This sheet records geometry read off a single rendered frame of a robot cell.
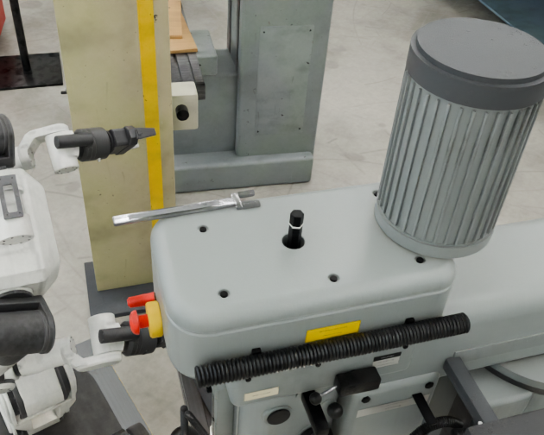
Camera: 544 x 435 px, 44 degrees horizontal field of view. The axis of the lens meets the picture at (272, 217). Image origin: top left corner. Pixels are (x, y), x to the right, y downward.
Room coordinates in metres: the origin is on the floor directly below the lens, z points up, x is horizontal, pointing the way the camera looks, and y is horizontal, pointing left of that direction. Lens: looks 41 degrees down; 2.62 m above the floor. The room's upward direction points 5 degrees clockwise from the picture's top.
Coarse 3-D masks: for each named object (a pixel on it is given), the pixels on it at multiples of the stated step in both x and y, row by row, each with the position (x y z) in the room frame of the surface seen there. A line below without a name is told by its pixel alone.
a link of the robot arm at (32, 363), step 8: (56, 344) 0.98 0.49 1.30; (56, 352) 0.97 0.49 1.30; (24, 360) 0.94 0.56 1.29; (32, 360) 0.94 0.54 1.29; (40, 360) 0.95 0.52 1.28; (48, 360) 0.95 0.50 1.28; (56, 360) 0.96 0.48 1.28; (16, 368) 0.93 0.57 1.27; (24, 368) 0.93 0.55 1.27; (32, 368) 0.94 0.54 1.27; (40, 368) 0.94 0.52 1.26; (48, 368) 0.95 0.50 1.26; (8, 376) 0.90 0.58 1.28; (16, 376) 0.93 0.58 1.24
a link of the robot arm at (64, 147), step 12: (60, 132) 1.41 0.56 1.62; (72, 132) 1.43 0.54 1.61; (84, 132) 1.44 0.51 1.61; (48, 144) 1.39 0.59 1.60; (60, 144) 1.35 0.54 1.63; (72, 144) 1.37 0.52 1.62; (84, 144) 1.40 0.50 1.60; (96, 144) 1.43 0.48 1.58; (60, 156) 1.36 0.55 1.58; (72, 156) 1.37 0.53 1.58; (84, 156) 1.41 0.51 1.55; (60, 168) 1.34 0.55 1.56; (72, 168) 1.37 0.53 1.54
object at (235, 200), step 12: (240, 192) 0.89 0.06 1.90; (252, 192) 0.89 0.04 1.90; (192, 204) 0.85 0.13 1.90; (204, 204) 0.85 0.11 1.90; (216, 204) 0.85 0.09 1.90; (228, 204) 0.86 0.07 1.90; (240, 204) 0.86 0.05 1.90; (252, 204) 0.86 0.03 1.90; (120, 216) 0.80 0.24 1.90; (132, 216) 0.81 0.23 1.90; (144, 216) 0.81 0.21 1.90; (156, 216) 0.81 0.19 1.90; (168, 216) 0.82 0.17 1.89
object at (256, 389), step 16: (384, 352) 0.72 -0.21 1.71; (400, 352) 0.73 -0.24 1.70; (304, 368) 0.67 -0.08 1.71; (320, 368) 0.68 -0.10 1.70; (336, 368) 0.69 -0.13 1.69; (352, 368) 0.71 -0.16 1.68; (384, 368) 0.73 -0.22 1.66; (400, 368) 0.74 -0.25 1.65; (240, 384) 0.64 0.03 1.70; (256, 384) 0.65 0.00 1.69; (272, 384) 0.66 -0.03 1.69; (288, 384) 0.67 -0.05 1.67; (304, 384) 0.68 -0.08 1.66; (320, 384) 0.69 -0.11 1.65; (240, 400) 0.64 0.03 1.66; (256, 400) 0.65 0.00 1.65
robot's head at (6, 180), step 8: (0, 176) 1.00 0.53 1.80; (8, 176) 1.00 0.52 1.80; (0, 184) 0.98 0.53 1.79; (8, 184) 0.99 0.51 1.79; (16, 184) 0.99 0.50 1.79; (0, 192) 0.97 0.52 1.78; (16, 192) 0.98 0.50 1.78; (0, 200) 0.96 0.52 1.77; (16, 200) 0.96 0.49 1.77; (8, 216) 0.93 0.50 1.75; (16, 216) 0.94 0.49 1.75
